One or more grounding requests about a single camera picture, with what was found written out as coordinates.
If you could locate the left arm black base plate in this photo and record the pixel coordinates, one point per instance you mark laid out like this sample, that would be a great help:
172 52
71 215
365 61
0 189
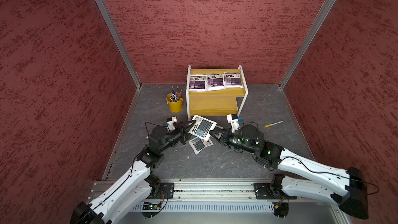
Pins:
162 190

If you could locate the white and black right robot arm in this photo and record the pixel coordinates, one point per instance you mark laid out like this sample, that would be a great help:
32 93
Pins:
346 189

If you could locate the wooden shelf with white frame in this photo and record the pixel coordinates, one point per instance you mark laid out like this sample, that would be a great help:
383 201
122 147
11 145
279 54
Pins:
216 103

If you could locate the left aluminium corner post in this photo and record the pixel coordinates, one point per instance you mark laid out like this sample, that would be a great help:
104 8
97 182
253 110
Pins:
118 41

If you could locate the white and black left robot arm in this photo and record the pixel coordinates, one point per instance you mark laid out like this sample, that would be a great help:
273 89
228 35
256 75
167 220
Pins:
137 183

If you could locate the right aluminium corner post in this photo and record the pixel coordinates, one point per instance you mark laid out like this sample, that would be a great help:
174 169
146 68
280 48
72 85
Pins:
313 30

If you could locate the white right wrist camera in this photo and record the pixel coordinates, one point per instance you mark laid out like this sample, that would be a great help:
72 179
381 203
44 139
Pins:
235 122

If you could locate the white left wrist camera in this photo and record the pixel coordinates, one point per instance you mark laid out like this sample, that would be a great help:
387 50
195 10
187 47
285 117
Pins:
170 123

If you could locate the pens in cup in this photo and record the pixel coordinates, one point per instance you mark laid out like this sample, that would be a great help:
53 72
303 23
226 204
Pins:
175 95

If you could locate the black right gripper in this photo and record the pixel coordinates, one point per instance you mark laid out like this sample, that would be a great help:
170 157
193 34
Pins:
220 130

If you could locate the aluminium corner post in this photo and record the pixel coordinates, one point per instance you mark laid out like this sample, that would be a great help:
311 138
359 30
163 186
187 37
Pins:
118 41
313 30

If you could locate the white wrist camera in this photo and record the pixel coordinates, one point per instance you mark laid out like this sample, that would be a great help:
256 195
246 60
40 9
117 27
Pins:
170 123
235 122

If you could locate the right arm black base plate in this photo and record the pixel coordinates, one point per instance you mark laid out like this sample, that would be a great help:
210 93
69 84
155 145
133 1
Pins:
263 191

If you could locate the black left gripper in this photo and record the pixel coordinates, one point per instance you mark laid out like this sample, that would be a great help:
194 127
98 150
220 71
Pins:
185 136

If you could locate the yellow handled screwdriver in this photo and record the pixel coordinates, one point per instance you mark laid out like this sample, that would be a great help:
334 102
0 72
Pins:
272 124

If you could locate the yellow pen cup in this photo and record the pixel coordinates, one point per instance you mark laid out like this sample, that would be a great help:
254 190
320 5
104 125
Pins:
175 107

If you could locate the aluminium mounting rail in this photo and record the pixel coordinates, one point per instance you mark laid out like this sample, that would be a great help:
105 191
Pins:
243 189

